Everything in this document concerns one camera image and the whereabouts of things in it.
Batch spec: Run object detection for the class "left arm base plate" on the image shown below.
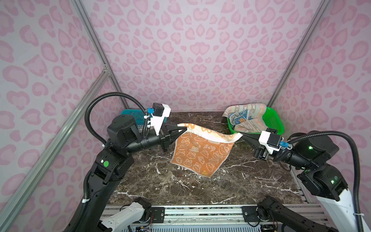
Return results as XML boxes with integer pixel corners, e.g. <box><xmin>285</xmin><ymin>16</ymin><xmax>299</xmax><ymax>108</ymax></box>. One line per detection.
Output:
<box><xmin>127</xmin><ymin>206</ymin><xmax>165</xmax><ymax>224</ymax></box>

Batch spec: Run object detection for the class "left diagonal aluminium strut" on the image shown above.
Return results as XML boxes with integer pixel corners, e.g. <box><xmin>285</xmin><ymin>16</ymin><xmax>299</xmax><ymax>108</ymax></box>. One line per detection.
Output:
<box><xmin>1</xmin><ymin>71</ymin><xmax>110</xmax><ymax>232</ymax></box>

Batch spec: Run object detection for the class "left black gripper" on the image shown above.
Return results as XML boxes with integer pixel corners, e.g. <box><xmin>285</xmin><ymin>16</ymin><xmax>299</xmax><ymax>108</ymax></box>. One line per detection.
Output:
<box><xmin>125</xmin><ymin>122</ymin><xmax>186</xmax><ymax>157</ymax></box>

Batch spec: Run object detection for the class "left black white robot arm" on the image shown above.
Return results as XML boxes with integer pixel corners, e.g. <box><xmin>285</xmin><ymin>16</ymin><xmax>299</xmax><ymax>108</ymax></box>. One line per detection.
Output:
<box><xmin>65</xmin><ymin>115</ymin><xmax>187</xmax><ymax>232</ymax></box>

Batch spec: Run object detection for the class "aluminium front rail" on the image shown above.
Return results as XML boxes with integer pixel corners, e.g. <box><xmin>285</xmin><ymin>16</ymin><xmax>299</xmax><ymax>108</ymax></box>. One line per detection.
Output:
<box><xmin>98</xmin><ymin>202</ymin><xmax>331</xmax><ymax>232</ymax></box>

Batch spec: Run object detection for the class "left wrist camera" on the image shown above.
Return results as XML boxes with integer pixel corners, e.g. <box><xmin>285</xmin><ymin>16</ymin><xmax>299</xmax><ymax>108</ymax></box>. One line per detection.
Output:
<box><xmin>148</xmin><ymin>102</ymin><xmax>171</xmax><ymax>136</ymax></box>

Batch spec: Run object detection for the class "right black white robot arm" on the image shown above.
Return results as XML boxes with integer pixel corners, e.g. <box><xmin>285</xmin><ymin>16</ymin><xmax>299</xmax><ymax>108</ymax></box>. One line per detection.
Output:
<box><xmin>242</xmin><ymin>129</ymin><xmax>370</xmax><ymax>232</ymax></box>

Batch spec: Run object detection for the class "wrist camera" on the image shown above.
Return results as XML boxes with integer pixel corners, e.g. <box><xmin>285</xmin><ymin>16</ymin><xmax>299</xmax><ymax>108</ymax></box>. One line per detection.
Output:
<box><xmin>148</xmin><ymin>102</ymin><xmax>171</xmax><ymax>136</ymax></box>
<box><xmin>259</xmin><ymin>130</ymin><xmax>292</xmax><ymax>155</ymax></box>

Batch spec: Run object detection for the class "right rear aluminium post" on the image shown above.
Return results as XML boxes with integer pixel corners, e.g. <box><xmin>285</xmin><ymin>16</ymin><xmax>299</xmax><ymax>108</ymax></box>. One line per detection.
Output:
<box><xmin>268</xmin><ymin>0</ymin><xmax>332</xmax><ymax>108</ymax></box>

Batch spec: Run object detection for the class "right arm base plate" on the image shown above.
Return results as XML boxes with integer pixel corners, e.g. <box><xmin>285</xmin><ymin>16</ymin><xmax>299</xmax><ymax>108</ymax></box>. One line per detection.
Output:
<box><xmin>241</xmin><ymin>205</ymin><xmax>260</xmax><ymax>223</ymax></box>

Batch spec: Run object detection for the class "aluminium post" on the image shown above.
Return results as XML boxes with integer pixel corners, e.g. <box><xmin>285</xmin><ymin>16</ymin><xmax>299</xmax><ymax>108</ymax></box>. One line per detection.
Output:
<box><xmin>70</xmin><ymin>0</ymin><xmax>122</xmax><ymax>92</ymax></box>
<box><xmin>268</xmin><ymin>0</ymin><xmax>332</xmax><ymax>108</ymax></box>

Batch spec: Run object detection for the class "blue patterned towel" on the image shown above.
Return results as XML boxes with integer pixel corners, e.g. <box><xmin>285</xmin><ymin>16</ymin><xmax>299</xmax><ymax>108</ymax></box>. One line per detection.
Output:
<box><xmin>229</xmin><ymin>109</ymin><xmax>253</xmax><ymax>126</ymax></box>

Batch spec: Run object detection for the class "pale pink patterned towel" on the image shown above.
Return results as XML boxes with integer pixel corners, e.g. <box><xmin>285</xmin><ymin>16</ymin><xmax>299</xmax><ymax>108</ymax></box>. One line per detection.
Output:
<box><xmin>223</xmin><ymin>103</ymin><xmax>268</xmax><ymax>133</ymax></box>

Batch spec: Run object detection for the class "teal plastic basket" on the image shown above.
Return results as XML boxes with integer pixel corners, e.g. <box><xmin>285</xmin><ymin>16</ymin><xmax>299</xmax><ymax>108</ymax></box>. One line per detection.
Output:
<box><xmin>115</xmin><ymin>109</ymin><xmax>150</xmax><ymax>128</ymax></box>

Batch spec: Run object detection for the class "green plastic basket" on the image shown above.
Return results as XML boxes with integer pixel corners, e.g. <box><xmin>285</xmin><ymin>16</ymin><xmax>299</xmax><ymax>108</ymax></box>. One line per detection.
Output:
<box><xmin>227</xmin><ymin>106</ymin><xmax>285</xmax><ymax>139</ymax></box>

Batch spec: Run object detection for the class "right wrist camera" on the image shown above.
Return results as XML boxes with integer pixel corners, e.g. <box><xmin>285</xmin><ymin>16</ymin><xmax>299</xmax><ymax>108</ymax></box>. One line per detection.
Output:
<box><xmin>259</xmin><ymin>130</ymin><xmax>292</xmax><ymax>155</ymax></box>

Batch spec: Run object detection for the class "left rear aluminium post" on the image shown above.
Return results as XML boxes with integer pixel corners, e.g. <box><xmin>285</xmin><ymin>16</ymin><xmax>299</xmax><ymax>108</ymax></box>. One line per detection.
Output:
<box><xmin>70</xmin><ymin>0</ymin><xmax>122</xmax><ymax>92</ymax></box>

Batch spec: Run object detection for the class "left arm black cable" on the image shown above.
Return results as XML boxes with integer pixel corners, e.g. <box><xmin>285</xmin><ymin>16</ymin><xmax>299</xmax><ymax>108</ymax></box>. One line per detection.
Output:
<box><xmin>66</xmin><ymin>92</ymin><xmax>151</xmax><ymax>232</ymax></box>

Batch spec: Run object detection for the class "orange bear pattern towel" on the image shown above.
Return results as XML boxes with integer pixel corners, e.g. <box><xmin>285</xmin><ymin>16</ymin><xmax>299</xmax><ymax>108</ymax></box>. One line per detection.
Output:
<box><xmin>171</xmin><ymin>123</ymin><xmax>243</xmax><ymax>177</ymax></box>

